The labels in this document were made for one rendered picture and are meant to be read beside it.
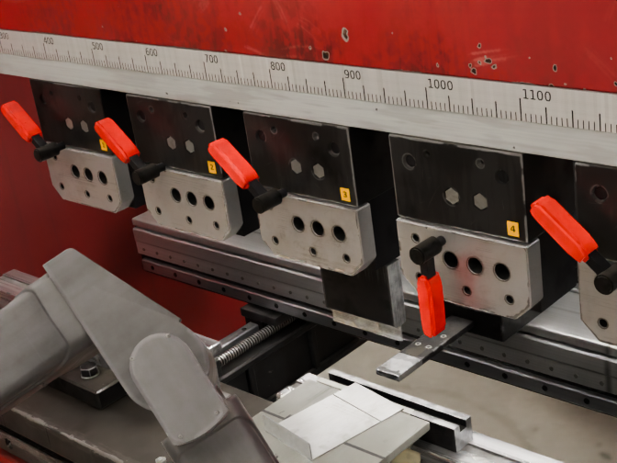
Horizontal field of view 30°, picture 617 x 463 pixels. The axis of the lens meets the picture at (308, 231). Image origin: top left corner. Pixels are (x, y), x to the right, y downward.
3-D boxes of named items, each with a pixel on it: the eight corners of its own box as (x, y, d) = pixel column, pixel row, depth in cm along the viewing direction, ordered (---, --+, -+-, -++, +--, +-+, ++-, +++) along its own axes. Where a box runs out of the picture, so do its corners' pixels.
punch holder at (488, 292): (403, 290, 115) (385, 134, 109) (454, 256, 121) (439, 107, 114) (532, 324, 105) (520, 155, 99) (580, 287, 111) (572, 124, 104)
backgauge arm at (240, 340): (177, 433, 178) (160, 355, 173) (428, 268, 219) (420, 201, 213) (211, 448, 173) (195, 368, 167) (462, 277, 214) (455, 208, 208)
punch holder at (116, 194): (54, 197, 155) (26, 79, 149) (104, 175, 160) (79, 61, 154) (124, 216, 145) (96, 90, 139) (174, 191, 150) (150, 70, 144)
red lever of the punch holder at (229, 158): (207, 141, 121) (265, 207, 119) (234, 129, 124) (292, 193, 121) (201, 152, 122) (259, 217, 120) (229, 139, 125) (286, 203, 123)
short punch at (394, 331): (328, 324, 131) (317, 249, 127) (340, 317, 132) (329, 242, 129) (397, 345, 124) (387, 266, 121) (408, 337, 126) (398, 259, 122)
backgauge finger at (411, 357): (350, 374, 139) (344, 337, 137) (475, 286, 156) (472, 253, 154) (429, 400, 131) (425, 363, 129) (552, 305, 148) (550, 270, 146)
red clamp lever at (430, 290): (418, 338, 110) (407, 246, 107) (443, 320, 113) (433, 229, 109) (432, 343, 109) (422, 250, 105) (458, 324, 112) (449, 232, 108)
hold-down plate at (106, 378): (-16, 357, 181) (-20, 341, 180) (13, 343, 184) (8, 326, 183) (100, 411, 161) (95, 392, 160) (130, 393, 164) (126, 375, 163)
